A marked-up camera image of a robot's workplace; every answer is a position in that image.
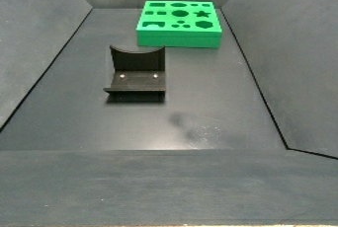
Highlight green shape sorting board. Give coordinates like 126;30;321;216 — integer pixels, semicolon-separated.
136;1;222;48

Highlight black curved holder block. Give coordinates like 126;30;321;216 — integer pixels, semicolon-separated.
104;46;167;93

